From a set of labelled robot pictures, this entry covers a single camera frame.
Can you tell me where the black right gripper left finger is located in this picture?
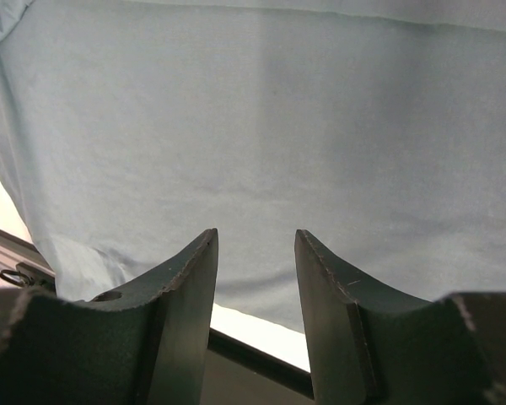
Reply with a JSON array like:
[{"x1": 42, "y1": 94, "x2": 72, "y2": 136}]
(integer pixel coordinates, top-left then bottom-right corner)
[{"x1": 0, "y1": 229, "x2": 218, "y2": 404}]

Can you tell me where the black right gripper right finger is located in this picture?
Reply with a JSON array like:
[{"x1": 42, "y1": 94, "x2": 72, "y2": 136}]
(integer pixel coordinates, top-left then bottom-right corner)
[{"x1": 294, "y1": 229, "x2": 506, "y2": 404}]

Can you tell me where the grey polo shirt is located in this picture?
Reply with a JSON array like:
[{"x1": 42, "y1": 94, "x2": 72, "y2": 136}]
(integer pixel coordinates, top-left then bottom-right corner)
[{"x1": 0, "y1": 1, "x2": 506, "y2": 330}]

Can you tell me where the black mounting base plate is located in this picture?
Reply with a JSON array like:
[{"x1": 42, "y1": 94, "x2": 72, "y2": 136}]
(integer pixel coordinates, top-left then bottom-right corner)
[{"x1": 200, "y1": 328, "x2": 315, "y2": 405}]

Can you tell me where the aluminium frame rail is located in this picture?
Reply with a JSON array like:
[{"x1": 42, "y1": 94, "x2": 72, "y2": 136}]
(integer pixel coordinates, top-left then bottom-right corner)
[{"x1": 0, "y1": 230, "x2": 56, "y2": 294}]

